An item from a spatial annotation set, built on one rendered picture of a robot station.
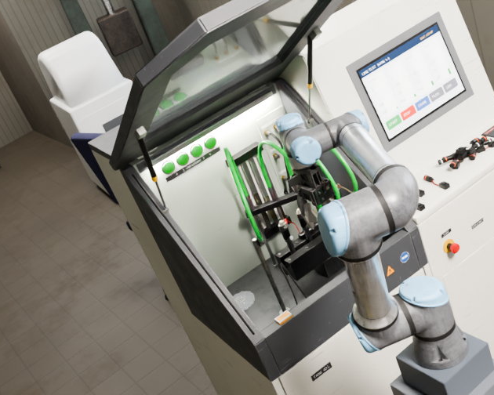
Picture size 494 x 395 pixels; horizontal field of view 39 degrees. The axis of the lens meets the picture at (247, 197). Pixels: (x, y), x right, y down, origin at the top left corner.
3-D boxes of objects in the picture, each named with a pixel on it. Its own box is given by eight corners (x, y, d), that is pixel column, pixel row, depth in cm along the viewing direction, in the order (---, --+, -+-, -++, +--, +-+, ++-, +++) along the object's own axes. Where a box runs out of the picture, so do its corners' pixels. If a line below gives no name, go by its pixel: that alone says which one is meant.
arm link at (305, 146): (329, 129, 183) (317, 117, 193) (289, 146, 183) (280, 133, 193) (338, 155, 187) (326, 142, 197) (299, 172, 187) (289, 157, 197)
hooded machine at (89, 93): (89, 188, 644) (19, 56, 586) (145, 155, 666) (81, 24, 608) (121, 208, 582) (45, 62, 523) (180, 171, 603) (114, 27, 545)
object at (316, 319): (281, 375, 224) (264, 338, 217) (274, 369, 228) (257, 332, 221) (420, 269, 245) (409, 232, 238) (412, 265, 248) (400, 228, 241)
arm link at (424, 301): (463, 326, 184) (452, 286, 178) (415, 346, 184) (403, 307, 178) (443, 302, 195) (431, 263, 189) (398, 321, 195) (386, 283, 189)
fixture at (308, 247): (303, 296, 248) (289, 262, 242) (287, 287, 257) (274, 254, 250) (374, 245, 260) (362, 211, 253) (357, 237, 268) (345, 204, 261)
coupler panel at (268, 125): (286, 193, 271) (259, 122, 257) (281, 190, 274) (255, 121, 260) (312, 175, 275) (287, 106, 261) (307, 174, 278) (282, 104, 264)
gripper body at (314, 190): (317, 209, 203) (303, 174, 198) (299, 202, 210) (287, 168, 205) (336, 196, 206) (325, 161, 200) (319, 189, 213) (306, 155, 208)
